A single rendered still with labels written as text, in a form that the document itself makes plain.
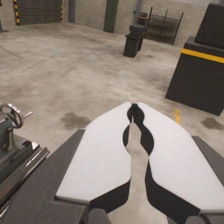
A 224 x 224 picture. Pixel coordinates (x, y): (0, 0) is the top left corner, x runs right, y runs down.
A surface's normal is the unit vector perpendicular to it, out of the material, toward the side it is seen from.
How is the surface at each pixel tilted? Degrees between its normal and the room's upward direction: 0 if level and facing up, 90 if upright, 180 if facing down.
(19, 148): 0
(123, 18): 90
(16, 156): 86
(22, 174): 57
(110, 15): 90
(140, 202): 0
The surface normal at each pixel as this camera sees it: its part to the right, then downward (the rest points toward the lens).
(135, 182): 0.15, -0.83
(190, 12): -0.29, 0.48
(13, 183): 0.87, -0.20
